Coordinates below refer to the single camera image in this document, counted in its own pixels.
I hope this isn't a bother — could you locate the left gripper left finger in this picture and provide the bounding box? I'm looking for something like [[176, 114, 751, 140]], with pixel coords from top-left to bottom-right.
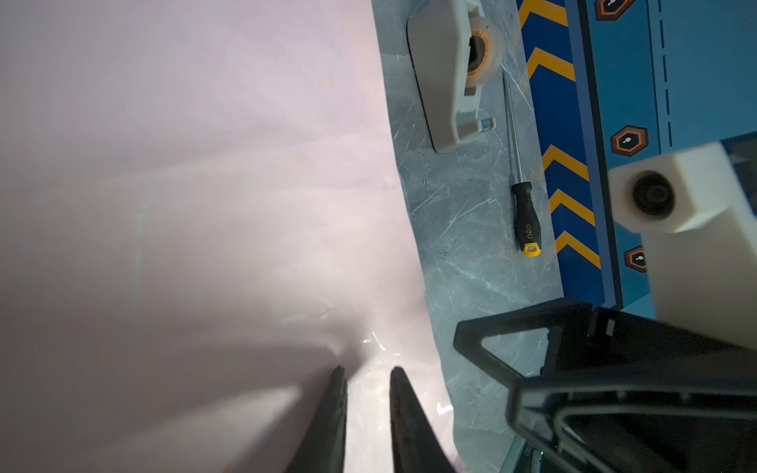
[[285, 366, 348, 473]]

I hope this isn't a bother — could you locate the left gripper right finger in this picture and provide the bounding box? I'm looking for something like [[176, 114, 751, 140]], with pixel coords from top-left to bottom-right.
[[390, 367, 455, 473]]

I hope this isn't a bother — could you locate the yellow handled screwdriver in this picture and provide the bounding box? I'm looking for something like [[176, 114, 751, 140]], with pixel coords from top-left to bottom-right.
[[503, 70, 542, 258]]

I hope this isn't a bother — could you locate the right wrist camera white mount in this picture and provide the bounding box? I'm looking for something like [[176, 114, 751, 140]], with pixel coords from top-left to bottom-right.
[[608, 142, 756, 349]]

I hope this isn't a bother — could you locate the pink wrapping paper sheet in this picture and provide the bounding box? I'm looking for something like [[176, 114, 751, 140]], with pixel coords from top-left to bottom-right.
[[1, 1, 457, 472]]

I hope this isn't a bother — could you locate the white tape dispenser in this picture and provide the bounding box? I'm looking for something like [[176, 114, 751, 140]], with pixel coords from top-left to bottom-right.
[[407, 0, 505, 154]]

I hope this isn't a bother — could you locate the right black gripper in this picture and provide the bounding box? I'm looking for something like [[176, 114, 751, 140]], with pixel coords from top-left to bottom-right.
[[453, 298, 756, 472]]

